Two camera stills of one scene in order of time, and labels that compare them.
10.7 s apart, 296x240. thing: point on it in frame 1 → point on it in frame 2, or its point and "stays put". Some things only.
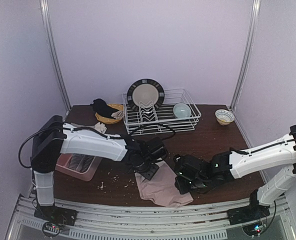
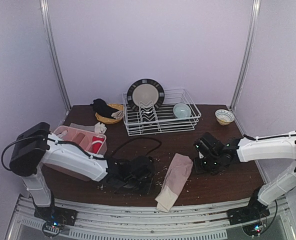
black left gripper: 149,171 → 129,183
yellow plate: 110,120 stays put
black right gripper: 182,185 → 208,168
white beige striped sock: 118,115 stays put
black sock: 102,108 stays put
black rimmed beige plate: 146,91 stays put
